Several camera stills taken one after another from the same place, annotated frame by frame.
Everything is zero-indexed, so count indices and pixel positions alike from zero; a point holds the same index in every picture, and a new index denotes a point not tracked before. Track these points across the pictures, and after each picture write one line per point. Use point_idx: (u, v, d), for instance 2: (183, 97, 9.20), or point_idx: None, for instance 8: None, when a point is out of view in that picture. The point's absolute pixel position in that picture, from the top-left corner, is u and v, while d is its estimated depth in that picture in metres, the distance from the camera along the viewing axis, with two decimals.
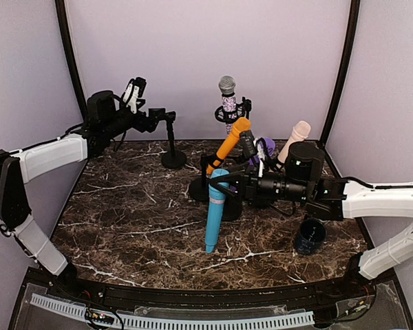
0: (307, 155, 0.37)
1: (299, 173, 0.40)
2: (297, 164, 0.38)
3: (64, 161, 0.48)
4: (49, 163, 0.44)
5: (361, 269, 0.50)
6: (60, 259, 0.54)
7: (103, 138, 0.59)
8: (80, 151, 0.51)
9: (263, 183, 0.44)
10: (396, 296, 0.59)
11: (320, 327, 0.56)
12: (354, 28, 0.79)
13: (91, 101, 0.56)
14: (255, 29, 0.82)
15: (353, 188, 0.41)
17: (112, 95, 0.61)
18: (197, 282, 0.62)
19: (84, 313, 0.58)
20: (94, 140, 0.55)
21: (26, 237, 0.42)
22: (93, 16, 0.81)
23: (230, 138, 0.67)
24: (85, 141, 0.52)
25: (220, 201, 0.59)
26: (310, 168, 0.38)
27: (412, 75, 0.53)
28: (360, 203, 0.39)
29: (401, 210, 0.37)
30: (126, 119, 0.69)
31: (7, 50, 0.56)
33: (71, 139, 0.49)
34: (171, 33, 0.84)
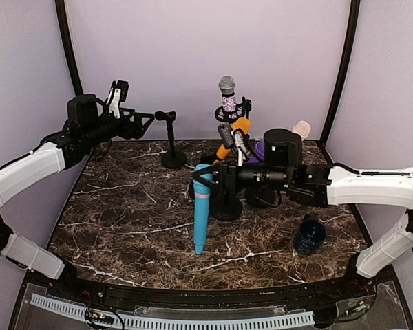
0: (281, 140, 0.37)
1: (277, 159, 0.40)
2: (272, 149, 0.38)
3: (40, 175, 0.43)
4: (23, 182, 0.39)
5: (358, 269, 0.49)
6: (57, 263, 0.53)
7: (84, 143, 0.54)
8: (58, 163, 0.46)
9: (244, 173, 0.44)
10: (396, 295, 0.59)
11: (320, 327, 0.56)
12: (353, 29, 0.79)
13: (72, 103, 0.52)
14: (256, 29, 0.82)
15: (338, 174, 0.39)
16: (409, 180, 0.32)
17: (95, 97, 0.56)
18: (197, 282, 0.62)
19: (84, 313, 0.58)
20: (72, 146, 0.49)
21: (13, 256, 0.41)
22: (93, 16, 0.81)
23: (228, 137, 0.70)
24: (61, 152, 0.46)
25: (205, 196, 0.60)
26: (287, 152, 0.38)
27: None
28: (345, 190, 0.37)
29: (387, 198, 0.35)
30: (111, 125, 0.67)
31: (7, 50, 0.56)
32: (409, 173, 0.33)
33: (45, 150, 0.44)
34: (171, 34, 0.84)
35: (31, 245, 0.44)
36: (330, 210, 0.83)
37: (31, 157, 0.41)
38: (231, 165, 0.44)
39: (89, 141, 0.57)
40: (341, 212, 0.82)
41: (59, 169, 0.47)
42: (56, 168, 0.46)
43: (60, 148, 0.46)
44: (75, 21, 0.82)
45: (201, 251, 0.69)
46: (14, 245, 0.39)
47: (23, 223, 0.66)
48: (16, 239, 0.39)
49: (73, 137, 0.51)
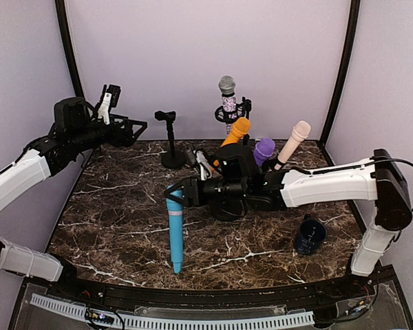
0: (230, 155, 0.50)
1: (231, 171, 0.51)
2: (225, 163, 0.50)
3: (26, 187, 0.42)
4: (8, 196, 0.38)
5: (352, 269, 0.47)
6: (56, 267, 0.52)
7: (68, 148, 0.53)
8: (43, 171, 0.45)
9: (207, 187, 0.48)
10: (396, 296, 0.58)
11: (320, 327, 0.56)
12: (353, 29, 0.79)
13: (60, 106, 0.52)
14: (256, 29, 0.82)
15: (292, 177, 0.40)
16: (361, 172, 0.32)
17: (84, 101, 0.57)
18: (197, 282, 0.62)
19: (84, 313, 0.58)
20: (56, 151, 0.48)
21: (7, 267, 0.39)
22: (93, 16, 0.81)
23: (229, 138, 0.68)
24: (45, 159, 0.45)
25: (177, 213, 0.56)
26: (237, 163, 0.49)
27: None
28: (300, 191, 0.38)
29: (345, 194, 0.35)
30: (100, 133, 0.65)
31: (7, 51, 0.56)
32: (360, 166, 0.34)
33: (26, 161, 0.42)
34: (171, 34, 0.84)
35: (25, 254, 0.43)
36: (330, 210, 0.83)
37: (13, 169, 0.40)
38: (195, 178, 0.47)
39: (74, 147, 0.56)
40: (341, 212, 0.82)
41: (45, 177, 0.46)
42: (42, 177, 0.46)
43: (44, 156, 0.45)
44: (75, 21, 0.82)
45: (179, 271, 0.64)
46: (7, 258, 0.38)
47: (23, 223, 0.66)
48: (9, 251, 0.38)
49: (58, 142, 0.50)
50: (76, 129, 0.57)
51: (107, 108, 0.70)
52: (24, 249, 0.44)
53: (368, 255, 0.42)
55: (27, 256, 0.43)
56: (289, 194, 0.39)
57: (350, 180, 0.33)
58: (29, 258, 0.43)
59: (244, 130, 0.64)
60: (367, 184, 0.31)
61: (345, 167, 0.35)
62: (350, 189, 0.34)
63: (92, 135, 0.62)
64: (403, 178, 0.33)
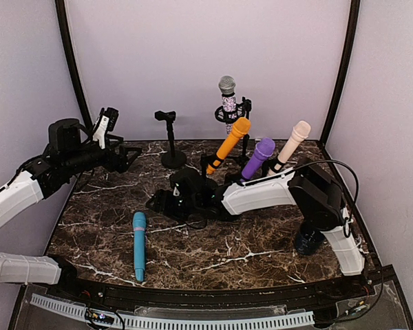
0: (177, 178, 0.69)
1: (184, 189, 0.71)
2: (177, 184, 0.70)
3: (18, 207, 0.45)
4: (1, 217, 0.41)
5: (342, 269, 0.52)
6: (53, 271, 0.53)
7: (60, 170, 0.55)
8: (34, 194, 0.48)
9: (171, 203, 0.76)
10: (396, 296, 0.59)
11: (321, 328, 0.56)
12: (353, 29, 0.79)
13: (54, 128, 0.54)
14: (256, 29, 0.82)
15: (233, 189, 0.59)
16: (280, 181, 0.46)
17: (78, 124, 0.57)
18: (197, 282, 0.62)
19: (84, 313, 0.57)
20: (49, 173, 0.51)
21: (4, 279, 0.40)
22: (93, 17, 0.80)
23: (229, 138, 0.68)
24: (37, 183, 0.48)
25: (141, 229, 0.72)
26: (185, 183, 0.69)
27: None
28: (238, 199, 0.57)
29: (273, 198, 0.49)
30: (93, 155, 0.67)
31: (7, 49, 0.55)
32: (281, 174, 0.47)
33: (20, 183, 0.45)
34: (171, 34, 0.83)
35: (21, 264, 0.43)
36: None
37: (7, 192, 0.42)
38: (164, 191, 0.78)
39: (67, 169, 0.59)
40: None
41: (36, 199, 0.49)
42: (33, 199, 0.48)
43: (37, 179, 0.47)
44: (75, 21, 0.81)
45: (142, 279, 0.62)
46: (2, 273, 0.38)
47: (21, 223, 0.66)
48: (3, 267, 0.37)
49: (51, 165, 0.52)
50: (71, 151, 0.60)
51: (103, 132, 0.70)
52: (19, 259, 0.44)
53: (349, 255, 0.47)
55: (22, 265, 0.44)
56: (235, 199, 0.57)
57: (271, 188, 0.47)
58: (24, 267, 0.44)
59: (244, 130, 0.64)
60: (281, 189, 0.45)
61: (272, 177, 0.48)
62: (272, 193, 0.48)
63: (85, 157, 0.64)
64: (325, 179, 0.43)
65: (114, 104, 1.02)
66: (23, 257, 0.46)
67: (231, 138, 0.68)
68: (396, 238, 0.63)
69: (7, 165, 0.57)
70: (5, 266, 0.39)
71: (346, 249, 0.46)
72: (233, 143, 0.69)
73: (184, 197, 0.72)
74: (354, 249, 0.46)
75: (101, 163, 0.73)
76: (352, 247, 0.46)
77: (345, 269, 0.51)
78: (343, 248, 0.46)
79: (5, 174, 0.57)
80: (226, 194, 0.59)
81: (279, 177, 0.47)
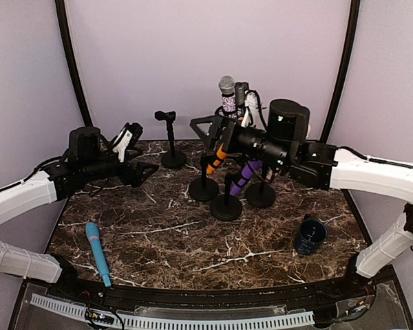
0: (289, 112, 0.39)
1: (283, 130, 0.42)
2: (279, 120, 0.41)
3: (29, 205, 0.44)
4: (9, 211, 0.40)
5: (358, 269, 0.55)
6: (53, 271, 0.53)
7: (78, 177, 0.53)
8: (49, 194, 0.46)
9: (243, 137, 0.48)
10: (396, 295, 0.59)
11: (321, 327, 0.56)
12: (353, 29, 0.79)
13: (74, 135, 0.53)
14: (256, 29, 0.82)
15: (345, 157, 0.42)
16: None
17: (99, 133, 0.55)
18: (197, 282, 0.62)
19: (84, 313, 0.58)
20: (66, 177, 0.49)
21: (3, 269, 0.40)
22: (93, 16, 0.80)
23: None
24: (54, 183, 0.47)
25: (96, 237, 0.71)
26: (294, 124, 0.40)
27: None
28: (348, 174, 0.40)
29: (395, 189, 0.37)
30: (111, 164, 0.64)
31: (6, 49, 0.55)
32: None
33: (36, 181, 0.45)
34: (171, 34, 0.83)
35: (23, 257, 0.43)
36: (330, 209, 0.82)
37: (21, 188, 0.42)
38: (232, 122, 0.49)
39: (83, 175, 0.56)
40: (341, 212, 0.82)
41: (49, 201, 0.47)
42: (47, 199, 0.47)
43: (53, 181, 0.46)
44: (75, 21, 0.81)
45: (110, 284, 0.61)
46: (2, 262, 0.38)
47: (21, 223, 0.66)
48: (4, 257, 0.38)
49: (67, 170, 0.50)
50: (90, 159, 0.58)
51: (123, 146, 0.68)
52: (21, 253, 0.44)
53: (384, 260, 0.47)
55: (24, 260, 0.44)
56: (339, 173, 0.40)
57: (403, 179, 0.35)
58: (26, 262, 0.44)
59: None
60: None
61: (402, 165, 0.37)
62: (396, 185, 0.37)
63: (103, 166, 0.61)
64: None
65: (114, 104, 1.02)
66: (27, 251, 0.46)
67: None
68: None
69: (7, 165, 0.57)
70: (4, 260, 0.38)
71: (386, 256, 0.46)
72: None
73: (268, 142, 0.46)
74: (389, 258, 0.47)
75: (116, 175, 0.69)
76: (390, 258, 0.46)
77: (364, 264, 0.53)
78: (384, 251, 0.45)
79: (5, 174, 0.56)
80: (335, 163, 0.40)
81: (411, 169, 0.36)
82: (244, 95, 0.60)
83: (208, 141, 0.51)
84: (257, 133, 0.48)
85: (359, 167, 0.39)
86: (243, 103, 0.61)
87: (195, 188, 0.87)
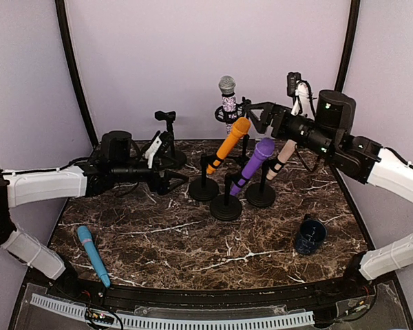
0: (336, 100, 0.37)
1: (330, 118, 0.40)
2: (326, 107, 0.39)
3: (57, 193, 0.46)
4: (39, 194, 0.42)
5: (361, 268, 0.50)
6: (58, 265, 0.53)
7: (109, 178, 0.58)
8: (78, 188, 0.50)
9: (292, 124, 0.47)
10: (396, 296, 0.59)
11: (320, 327, 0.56)
12: (353, 29, 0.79)
13: (107, 138, 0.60)
14: (256, 29, 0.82)
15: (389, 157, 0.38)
16: None
17: (130, 138, 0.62)
18: (197, 282, 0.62)
19: (84, 313, 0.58)
20: (96, 177, 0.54)
21: (14, 250, 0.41)
22: (93, 16, 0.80)
23: (229, 138, 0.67)
24: (85, 179, 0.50)
25: (87, 240, 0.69)
26: (340, 113, 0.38)
27: None
28: (384, 172, 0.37)
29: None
30: (139, 170, 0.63)
31: (6, 49, 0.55)
32: None
33: (70, 173, 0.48)
34: (171, 34, 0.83)
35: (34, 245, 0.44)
36: (330, 209, 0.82)
37: (57, 174, 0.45)
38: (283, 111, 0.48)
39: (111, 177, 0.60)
40: (341, 212, 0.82)
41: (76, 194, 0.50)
42: (73, 194, 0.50)
43: (85, 177, 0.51)
44: (75, 22, 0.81)
45: (109, 284, 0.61)
46: (15, 241, 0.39)
47: (22, 223, 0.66)
48: (18, 236, 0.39)
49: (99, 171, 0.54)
50: (120, 161, 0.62)
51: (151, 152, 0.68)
52: (34, 240, 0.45)
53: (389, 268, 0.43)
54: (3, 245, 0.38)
55: (36, 247, 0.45)
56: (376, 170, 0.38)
57: None
58: (37, 249, 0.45)
59: (244, 130, 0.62)
60: None
61: None
62: None
63: (129, 171, 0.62)
64: None
65: (114, 104, 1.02)
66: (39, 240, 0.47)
67: (232, 137, 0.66)
68: (395, 238, 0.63)
69: (6, 165, 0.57)
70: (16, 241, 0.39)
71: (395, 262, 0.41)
72: (232, 143, 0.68)
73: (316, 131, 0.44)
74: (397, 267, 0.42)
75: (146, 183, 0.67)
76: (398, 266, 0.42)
77: (369, 265, 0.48)
78: (390, 259, 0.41)
79: None
80: (378, 158, 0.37)
81: None
82: (296, 85, 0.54)
83: (259, 124, 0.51)
84: (308, 120, 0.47)
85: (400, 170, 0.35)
86: (294, 93, 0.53)
87: (195, 188, 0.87)
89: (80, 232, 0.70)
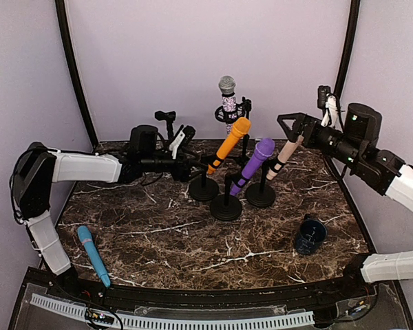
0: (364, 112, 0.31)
1: (356, 130, 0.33)
2: (353, 119, 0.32)
3: (96, 174, 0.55)
4: (83, 173, 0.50)
5: (363, 267, 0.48)
6: (65, 261, 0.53)
7: (136, 168, 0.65)
8: (112, 172, 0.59)
9: (321, 134, 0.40)
10: (396, 296, 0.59)
11: (320, 327, 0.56)
12: (353, 29, 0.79)
13: (136, 131, 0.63)
14: (256, 29, 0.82)
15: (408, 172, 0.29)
16: None
17: (156, 131, 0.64)
18: (197, 282, 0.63)
19: (84, 313, 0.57)
20: (128, 166, 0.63)
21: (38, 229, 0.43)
22: (93, 16, 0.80)
23: (230, 138, 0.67)
24: (119, 166, 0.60)
25: (86, 240, 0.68)
26: (366, 126, 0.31)
27: None
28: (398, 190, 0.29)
29: None
30: (164, 161, 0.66)
31: (6, 49, 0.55)
32: None
33: (108, 159, 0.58)
34: (171, 34, 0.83)
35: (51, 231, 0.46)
36: (330, 209, 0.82)
37: (97, 158, 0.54)
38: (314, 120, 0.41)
39: (140, 166, 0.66)
40: (341, 212, 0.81)
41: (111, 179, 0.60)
42: (106, 177, 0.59)
43: (121, 163, 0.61)
44: (75, 21, 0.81)
45: (109, 284, 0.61)
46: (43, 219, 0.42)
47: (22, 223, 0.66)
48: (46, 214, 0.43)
49: (128, 161, 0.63)
50: (148, 152, 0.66)
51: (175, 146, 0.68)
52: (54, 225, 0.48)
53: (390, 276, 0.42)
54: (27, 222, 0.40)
55: (54, 236, 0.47)
56: (389, 185, 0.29)
57: None
58: (54, 240, 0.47)
59: (244, 130, 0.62)
60: None
61: None
62: None
63: (155, 161, 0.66)
64: None
65: (114, 104, 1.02)
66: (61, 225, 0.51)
67: (232, 138, 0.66)
68: (395, 238, 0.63)
69: (6, 165, 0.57)
70: (39, 223, 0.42)
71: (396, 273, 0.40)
72: (232, 143, 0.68)
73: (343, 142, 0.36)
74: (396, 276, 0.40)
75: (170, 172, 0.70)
76: (398, 278, 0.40)
77: (371, 266, 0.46)
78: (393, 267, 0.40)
79: (4, 174, 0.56)
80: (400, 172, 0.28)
81: None
82: (326, 98, 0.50)
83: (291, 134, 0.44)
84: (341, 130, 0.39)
85: None
86: (323, 105, 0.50)
87: (195, 188, 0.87)
89: (82, 234, 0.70)
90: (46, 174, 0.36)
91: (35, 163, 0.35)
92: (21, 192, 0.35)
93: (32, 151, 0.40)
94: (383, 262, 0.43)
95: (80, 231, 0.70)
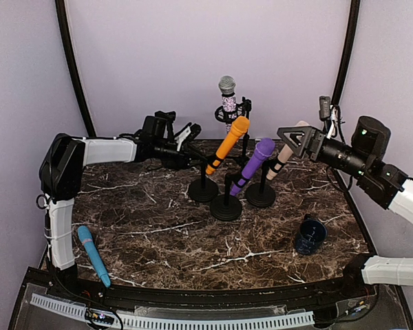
0: (374, 126, 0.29)
1: (365, 144, 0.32)
2: (363, 135, 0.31)
3: (116, 157, 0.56)
4: (104, 156, 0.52)
5: (363, 269, 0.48)
6: (71, 257, 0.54)
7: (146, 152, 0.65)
8: (130, 154, 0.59)
9: (327, 148, 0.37)
10: (396, 296, 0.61)
11: (321, 327, 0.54)
12: (354, 29, 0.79)
13: (150, 119, 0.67)
14: (256, 28, 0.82)
15: (412, 188, 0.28)
16: None
17: (168, 122, 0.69)
18: (197, 282, 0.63)
19: (84, 313, 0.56)
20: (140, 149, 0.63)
21: (60, 216, 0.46)
22: (93, 16, 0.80)
23: (229, 137, 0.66)
24: (135, 148, 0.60)
25: (85, 240, 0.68)
26: (374, 142, 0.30)
27: None
28: (407, 205, 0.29)
29: None
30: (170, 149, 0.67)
31: (6, 49, 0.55)
32: None
33: (126, 140, 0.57)
34: (171, 32, 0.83)
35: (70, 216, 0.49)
36: (330, 209, 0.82)
37: (115, 141, 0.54)
38: (322, 134, 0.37)
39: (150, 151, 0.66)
40: (341, 212, 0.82)
41: (128, 159, 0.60)
42: (124, 159, 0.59)
43: (136, 145, 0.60)
44: (75, 20, 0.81)
45: (109, 284, 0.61)
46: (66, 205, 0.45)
47: (22, 223, 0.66)
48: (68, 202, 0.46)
49: (142, 142, 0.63)
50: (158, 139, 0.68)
51: (180, 141, 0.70)
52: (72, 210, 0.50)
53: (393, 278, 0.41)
54: (53, 205, 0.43)
55: (69, 227, 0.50)
56: (392, 199, 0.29)
57: None
58: (68, 231, 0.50)
59: (243, 129, 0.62)
60: None
61: None
62: None
63: (161, 150, 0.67)
64: None
65: (114, 105, 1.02)
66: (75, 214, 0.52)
67: (230, 137, 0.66)
68: (396, 238, 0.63)
69: (6, 165, 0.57)
70: (62, 209, 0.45)
71: (401, 280, 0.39)
72: (230, 144, 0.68)
73: (352, 156, 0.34)
74: (398, 281, 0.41)
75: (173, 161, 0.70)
76: (398, 282, 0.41)
77: (372, 268, 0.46)
78: (396, 273, 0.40)
79: (4, 175, 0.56)
80: (403, 187, 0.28)
81: None
82: (330, 111, 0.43)
83: (297, 150, 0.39)
84: (344, 143, 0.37)
85: None
86: (328, 119, 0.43)
87: (195, 189, 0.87)
89: (82, 234, 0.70)
90: (76, 160, 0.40)
91: (68, 152, 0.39)
92: (56, 178, 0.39)
93: (57, 140, 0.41)
94: (384, 266, 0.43)
95: (81, 231, 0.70)
